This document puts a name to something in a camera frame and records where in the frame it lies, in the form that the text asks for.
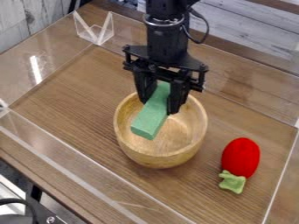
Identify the brown wooden bowl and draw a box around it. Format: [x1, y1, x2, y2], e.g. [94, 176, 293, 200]
[114, 93, 208, 169]

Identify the clear acrylic tray wall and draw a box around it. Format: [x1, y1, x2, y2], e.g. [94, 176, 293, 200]
[0, 99, 195, 224]

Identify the green rectangular block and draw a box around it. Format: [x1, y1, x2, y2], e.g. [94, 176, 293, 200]
[131, 82, 171, 140]

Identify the black table leg bracket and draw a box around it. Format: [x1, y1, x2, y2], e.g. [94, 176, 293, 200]
[26, 184, 67, 224]

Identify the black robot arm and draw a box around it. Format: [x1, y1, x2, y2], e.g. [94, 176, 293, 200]
[123, 0, 210, 115]

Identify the red felt strawberry toy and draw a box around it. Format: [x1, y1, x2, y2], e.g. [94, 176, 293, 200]
[219, 137, 261, 194]

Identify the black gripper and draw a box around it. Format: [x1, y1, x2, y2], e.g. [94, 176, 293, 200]
[123, 16, 210, 115]

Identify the black cable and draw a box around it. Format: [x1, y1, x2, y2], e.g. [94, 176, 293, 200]
[182, 8, 211, 46]

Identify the clear acrylic corner bracket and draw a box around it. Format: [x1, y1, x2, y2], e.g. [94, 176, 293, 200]
[72, 11, 115, 46]

